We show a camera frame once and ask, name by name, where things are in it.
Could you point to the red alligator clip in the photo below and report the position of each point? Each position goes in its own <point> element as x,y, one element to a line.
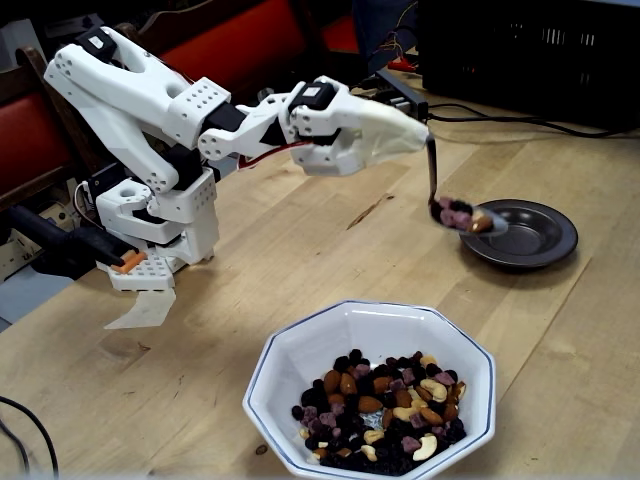
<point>402,64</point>

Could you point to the scooped trail mix portion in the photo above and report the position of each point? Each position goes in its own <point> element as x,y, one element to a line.
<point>460,217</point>

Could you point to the bent metal spoon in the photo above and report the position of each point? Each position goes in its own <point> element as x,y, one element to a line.
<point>432,170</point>

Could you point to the white octagonal bowl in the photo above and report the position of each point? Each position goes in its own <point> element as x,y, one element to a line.
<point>350,330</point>

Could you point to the black orange bar clamp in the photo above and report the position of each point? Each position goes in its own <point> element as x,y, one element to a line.
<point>65,245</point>

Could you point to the dark brown plate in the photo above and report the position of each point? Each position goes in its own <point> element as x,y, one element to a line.
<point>540,240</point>

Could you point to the black plastic crate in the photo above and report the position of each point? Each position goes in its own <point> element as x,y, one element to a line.
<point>525,60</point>

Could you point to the plain white box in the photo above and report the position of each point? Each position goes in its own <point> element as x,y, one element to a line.
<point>15,40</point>

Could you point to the beige masking tape wrap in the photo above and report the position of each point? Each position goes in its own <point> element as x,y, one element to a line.
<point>395,135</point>

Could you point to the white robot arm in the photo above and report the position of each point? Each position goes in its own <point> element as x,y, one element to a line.
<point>115,100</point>

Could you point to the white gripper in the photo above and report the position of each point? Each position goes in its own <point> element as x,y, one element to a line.
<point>336,145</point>

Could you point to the grey usb hub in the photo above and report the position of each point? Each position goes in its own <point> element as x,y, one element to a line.
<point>400,90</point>

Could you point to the blue cloth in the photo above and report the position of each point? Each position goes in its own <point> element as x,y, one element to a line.
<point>375,30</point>

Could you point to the trail mix pile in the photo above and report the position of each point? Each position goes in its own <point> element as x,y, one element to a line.
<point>380,400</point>

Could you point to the white carton blue logo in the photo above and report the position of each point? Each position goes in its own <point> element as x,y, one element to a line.
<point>70,22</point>

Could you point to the beige tape sheet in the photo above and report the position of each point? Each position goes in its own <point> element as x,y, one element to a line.
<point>145,312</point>

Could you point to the printed cardboard box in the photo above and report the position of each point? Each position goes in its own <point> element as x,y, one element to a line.
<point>15,255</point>

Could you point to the wooden chair red cushion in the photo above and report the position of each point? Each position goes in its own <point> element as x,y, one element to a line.
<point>240,40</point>
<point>20,140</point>

